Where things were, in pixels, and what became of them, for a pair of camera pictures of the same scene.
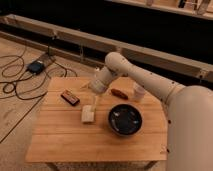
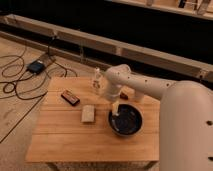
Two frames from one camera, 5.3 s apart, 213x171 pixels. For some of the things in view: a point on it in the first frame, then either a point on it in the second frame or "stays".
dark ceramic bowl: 125,119 stays
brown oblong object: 119,93 stays
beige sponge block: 87,115 stays
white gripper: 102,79 to 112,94
